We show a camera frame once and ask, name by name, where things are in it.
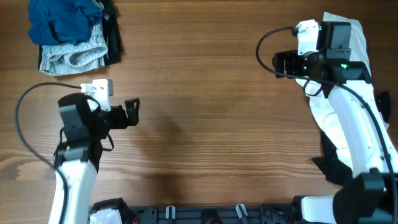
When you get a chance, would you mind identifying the blue folded garment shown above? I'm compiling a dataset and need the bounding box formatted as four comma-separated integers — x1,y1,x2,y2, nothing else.
28,0,104,45

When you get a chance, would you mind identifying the black cable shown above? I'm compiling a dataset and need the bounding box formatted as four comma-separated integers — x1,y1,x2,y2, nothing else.
256,26,398,224
15,82,82,224

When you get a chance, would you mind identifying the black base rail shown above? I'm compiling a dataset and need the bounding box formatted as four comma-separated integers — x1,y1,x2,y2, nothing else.
129,204,298,224

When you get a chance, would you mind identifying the right black cable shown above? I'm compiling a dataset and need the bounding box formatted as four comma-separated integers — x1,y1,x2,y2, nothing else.
256,26,398,224

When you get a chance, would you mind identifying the left black cable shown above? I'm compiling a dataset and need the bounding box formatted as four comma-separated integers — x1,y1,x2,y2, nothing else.
15,82,82,224

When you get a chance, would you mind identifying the light denim folded garment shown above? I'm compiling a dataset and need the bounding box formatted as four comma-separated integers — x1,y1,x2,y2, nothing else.
39,23,108,77

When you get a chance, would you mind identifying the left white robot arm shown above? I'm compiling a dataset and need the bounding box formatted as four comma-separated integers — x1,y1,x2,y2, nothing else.
49,93,140,223

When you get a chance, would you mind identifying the white shirt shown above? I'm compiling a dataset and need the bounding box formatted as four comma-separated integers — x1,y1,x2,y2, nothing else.
295,12,390,170

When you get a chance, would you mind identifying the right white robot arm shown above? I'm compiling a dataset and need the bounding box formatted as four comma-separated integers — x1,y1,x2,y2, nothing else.
272,20,397,223

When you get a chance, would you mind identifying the black folded garment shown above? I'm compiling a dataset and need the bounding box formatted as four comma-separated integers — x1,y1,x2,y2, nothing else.
38,0,121,69

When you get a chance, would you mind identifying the black shirt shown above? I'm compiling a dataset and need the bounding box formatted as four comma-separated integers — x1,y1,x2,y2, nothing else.
311,90,392,187

